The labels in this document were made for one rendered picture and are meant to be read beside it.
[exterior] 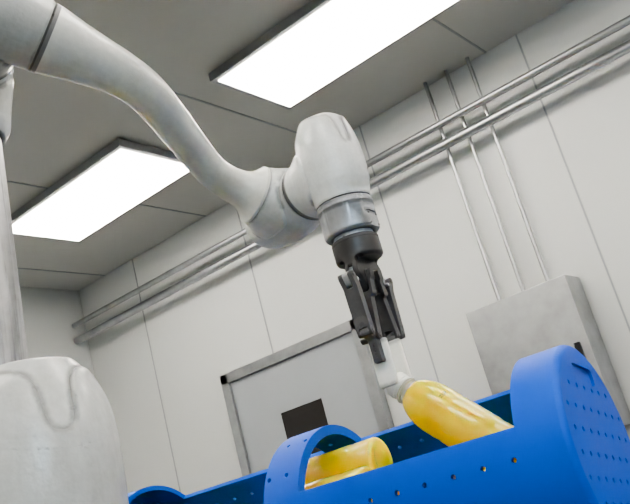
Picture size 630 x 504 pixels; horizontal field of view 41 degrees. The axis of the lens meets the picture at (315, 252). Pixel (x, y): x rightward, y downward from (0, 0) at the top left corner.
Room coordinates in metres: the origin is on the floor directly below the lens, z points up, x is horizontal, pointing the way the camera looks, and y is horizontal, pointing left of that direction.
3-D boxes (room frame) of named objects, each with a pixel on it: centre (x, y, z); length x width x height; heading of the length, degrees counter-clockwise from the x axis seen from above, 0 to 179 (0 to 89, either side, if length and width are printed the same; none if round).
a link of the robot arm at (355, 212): (1.25, -0.06, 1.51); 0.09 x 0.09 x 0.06
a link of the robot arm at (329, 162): (1.26, -0.06, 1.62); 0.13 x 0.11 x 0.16; 37
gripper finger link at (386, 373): (1.23, -0.05, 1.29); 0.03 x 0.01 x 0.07; 61
